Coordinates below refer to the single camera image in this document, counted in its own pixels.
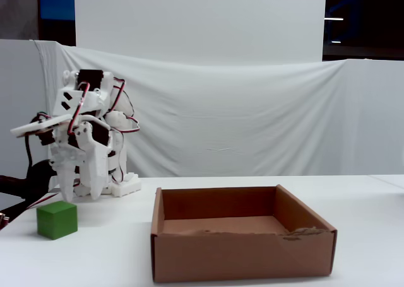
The small metal connector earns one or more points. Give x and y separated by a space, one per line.
3 219

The brown cardboard box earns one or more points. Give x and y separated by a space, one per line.
240 255

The white partition panel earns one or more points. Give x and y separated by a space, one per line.
19 94

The dark glass window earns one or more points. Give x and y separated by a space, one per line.
57 3
363 3

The white wrist camera plate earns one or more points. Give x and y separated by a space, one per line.
38 126

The green cube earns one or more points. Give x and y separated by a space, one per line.
57 220

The white draped cloth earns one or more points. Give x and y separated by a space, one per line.
252 110

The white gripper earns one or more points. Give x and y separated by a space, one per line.
92 156

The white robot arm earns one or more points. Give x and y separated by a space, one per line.
120 120

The black bar clamp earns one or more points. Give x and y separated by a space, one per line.
34 176

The white backdrop board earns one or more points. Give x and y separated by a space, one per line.
202 15

